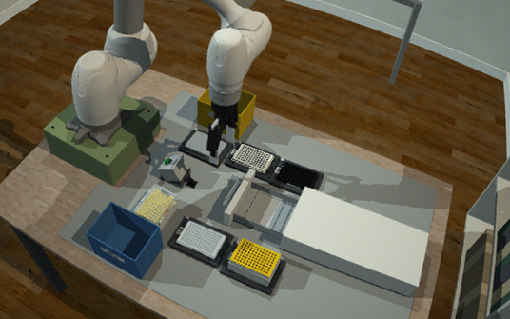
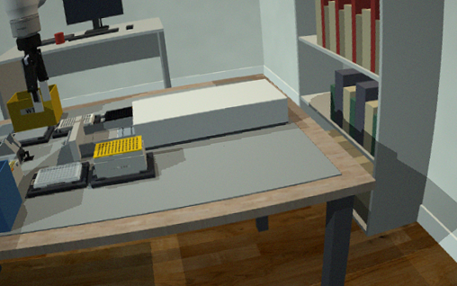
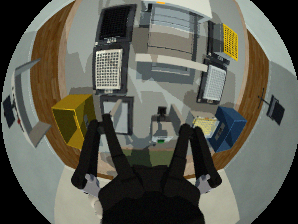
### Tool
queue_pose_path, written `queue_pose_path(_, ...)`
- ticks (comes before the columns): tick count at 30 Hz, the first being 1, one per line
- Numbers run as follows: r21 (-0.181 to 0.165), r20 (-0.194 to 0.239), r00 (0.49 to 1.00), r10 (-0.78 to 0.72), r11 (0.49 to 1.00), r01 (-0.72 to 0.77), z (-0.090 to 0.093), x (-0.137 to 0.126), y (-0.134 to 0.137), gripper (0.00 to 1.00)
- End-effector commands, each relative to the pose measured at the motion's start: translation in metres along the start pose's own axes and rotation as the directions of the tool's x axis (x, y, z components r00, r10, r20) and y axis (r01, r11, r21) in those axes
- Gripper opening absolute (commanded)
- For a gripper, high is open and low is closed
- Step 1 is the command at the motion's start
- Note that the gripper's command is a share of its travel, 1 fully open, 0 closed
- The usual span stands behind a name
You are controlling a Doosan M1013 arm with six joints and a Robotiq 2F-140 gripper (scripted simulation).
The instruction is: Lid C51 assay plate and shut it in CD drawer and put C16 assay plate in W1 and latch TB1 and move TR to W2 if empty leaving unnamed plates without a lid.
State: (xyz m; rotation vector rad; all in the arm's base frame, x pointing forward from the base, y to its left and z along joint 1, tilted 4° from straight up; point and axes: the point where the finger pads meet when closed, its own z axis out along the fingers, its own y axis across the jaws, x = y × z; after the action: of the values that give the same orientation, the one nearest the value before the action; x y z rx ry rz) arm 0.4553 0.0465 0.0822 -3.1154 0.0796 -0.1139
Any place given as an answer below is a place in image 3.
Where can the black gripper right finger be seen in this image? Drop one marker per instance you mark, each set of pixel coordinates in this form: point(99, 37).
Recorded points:
point(207, 177)

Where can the black multi-well plate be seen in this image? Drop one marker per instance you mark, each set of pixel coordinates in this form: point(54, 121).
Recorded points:
point(119, 29)

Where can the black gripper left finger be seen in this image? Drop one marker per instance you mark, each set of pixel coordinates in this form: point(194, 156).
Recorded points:
point(85, 175)

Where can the large grey bench mat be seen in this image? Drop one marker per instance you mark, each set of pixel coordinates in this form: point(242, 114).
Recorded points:
point(151, 89)

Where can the blue open-top bin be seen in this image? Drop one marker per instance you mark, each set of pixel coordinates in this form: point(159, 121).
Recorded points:
point(230, 120)

